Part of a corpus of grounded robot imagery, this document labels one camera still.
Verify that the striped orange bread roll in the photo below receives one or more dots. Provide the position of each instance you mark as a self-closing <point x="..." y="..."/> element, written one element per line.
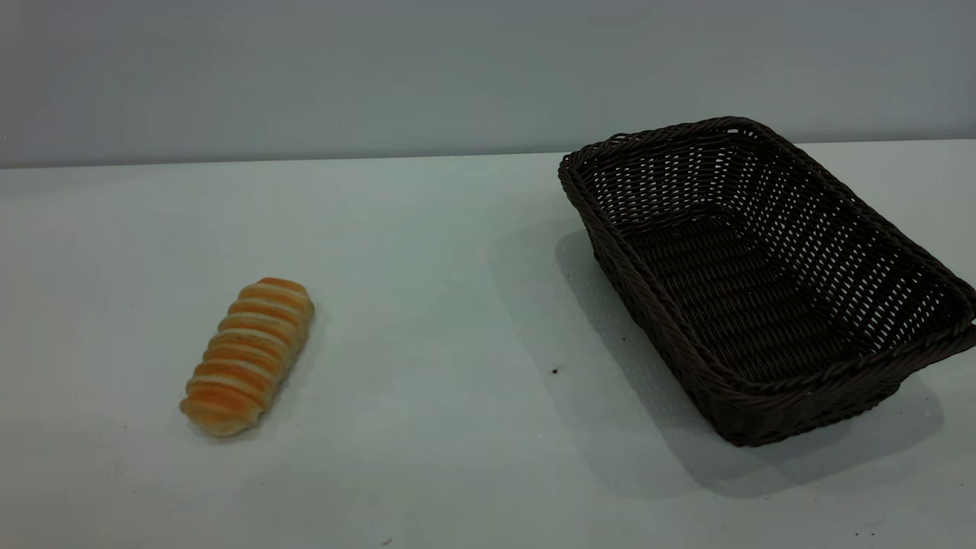
<point x="248" y="354"/>

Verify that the black woven wicker basket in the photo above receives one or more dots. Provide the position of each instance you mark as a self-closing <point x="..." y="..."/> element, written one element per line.
<point x="762" y="305"/>

